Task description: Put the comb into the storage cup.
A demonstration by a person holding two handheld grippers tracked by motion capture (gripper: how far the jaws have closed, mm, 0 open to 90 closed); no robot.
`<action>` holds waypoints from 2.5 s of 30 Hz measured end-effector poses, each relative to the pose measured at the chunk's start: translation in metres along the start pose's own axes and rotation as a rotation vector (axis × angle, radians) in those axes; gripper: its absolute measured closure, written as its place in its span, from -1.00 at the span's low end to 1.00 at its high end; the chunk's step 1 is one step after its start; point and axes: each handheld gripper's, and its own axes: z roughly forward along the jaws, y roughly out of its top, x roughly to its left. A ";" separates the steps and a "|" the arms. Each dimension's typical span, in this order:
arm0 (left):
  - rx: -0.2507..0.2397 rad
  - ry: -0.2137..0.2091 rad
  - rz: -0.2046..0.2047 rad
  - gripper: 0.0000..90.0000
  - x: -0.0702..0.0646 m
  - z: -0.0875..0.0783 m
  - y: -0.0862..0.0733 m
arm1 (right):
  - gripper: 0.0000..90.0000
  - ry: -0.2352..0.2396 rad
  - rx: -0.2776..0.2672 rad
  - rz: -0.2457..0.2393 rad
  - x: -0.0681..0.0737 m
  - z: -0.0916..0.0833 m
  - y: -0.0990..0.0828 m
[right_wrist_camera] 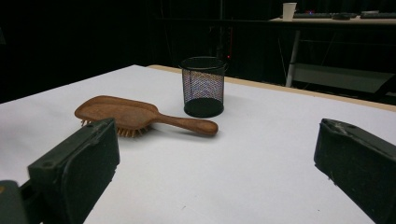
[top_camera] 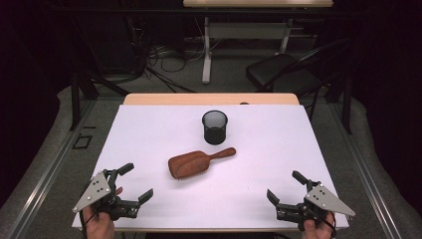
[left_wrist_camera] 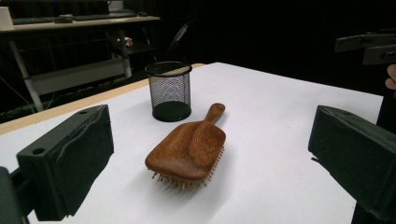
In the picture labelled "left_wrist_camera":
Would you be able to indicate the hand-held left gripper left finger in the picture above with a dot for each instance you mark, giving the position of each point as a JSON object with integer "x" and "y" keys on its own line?
{"x": 71, "y": 161}

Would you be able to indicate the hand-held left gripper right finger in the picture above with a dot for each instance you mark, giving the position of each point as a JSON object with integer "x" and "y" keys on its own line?
{"x": 358, "y": 155}

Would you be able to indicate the wooden paddle hairbrush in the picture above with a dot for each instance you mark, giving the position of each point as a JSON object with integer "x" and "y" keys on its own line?
{"x": 186, "y": 149}

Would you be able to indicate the black mesh pen cup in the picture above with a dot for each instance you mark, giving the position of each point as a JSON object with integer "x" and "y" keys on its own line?
{"x": 169, "y": 90}

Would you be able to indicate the white-framed wooden desk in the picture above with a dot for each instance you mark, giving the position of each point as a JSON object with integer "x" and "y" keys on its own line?
{"x": 77, "y": 74}

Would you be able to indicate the white table mat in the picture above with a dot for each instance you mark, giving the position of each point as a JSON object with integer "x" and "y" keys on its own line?
{"x": 274, "y": 130}

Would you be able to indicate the short dark keyboard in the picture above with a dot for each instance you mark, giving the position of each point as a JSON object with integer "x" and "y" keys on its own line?
{"x": 32, "y": 20}

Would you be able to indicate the long dark keyboard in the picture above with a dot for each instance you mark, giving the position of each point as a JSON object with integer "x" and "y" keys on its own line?
{"x": 104, "y": 16}

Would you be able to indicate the white paper cup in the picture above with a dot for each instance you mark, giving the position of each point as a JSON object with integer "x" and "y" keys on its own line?
{"x": 5, "y": 18}

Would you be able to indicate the dark computer mouse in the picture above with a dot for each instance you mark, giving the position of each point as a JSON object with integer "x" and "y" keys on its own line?
{"x": 142, "y": 14}

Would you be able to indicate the black folding chair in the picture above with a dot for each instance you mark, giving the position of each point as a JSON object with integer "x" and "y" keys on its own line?
{"x": 180, "y": 37}

